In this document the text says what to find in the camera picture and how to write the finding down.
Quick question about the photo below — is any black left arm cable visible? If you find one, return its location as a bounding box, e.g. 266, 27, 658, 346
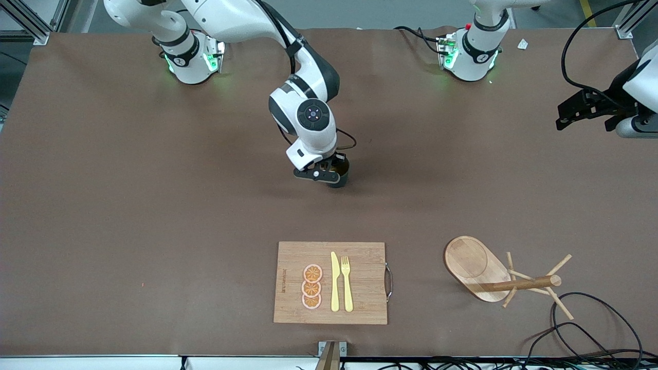
561, 0, 641, 98

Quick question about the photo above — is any wooden cutting board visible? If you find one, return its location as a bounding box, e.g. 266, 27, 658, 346
273, 242, 388, 325

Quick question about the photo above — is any metal bracket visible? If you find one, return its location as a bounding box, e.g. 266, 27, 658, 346
315, 341, 347, 370

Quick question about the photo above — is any dark green cup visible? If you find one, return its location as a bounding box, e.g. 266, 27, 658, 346
328, 156, 351, 189

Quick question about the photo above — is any brown table cover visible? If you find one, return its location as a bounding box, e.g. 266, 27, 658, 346
0, 27, 658, 358

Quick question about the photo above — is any yellow plastic knife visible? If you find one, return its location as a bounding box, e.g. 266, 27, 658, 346
331, 251, 340, 312

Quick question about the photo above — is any yellow plastic fork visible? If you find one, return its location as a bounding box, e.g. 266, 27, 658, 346
341, 256, 354, 312

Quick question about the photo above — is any wooden mug rack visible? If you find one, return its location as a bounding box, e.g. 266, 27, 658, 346
445, 235, 575, 321

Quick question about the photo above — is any black cable on table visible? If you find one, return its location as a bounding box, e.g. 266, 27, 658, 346
522, 292, 644, 366

